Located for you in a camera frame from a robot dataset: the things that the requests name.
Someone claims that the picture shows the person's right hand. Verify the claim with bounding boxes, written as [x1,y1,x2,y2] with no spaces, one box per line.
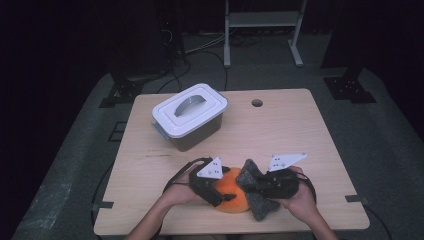
[275,165,317,223]

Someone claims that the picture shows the black tape square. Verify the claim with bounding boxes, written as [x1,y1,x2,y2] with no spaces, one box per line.
[107,121,128,143]

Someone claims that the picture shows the grey fuzzy cloth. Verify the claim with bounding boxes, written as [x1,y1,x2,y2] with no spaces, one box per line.
[235,158,281,222]

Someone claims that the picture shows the black stand with crossed feet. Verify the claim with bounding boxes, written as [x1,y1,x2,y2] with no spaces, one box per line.
[98,63,169,109]

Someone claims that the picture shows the brown transparent storage box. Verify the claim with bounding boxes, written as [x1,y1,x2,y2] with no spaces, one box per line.
[153,112,224,153]

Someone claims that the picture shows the hand-held gripper cable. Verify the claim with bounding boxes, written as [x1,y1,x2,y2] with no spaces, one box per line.
[299,171,318,205]
[162,156,214,195]

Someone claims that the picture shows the left hand-held gripper cable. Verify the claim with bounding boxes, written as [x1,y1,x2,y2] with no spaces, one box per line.
[162,156,214,195]

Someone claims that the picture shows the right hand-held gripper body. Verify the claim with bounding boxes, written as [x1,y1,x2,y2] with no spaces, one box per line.
[255,152,309,200]

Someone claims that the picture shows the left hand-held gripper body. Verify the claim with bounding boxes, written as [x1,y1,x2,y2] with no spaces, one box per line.
[188,156,228,208]

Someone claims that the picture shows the black floor cable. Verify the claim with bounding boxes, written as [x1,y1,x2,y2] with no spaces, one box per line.
[155,49,230,95]

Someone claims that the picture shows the right hand-held gripper cable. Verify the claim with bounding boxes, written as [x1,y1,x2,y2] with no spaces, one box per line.
[299,171,318,205]

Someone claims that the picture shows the black stand base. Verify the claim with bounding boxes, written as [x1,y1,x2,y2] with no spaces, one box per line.
[322,65,378,105]

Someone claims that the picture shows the orange plush toy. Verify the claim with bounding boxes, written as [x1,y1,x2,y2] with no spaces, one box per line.
[211,166,251,215]

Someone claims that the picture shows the black cable beside table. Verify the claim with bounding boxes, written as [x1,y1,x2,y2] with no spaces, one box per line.
[90,161,115,240]

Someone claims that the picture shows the white floor cables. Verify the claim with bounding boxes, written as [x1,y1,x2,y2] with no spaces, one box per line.
[184,31,228,55]

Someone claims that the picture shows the white metal stand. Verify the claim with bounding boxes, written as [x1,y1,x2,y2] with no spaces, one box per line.
[223,0,309,69]

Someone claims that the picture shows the person's left hand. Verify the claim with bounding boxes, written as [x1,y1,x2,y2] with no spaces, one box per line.
[162,162,205,207]

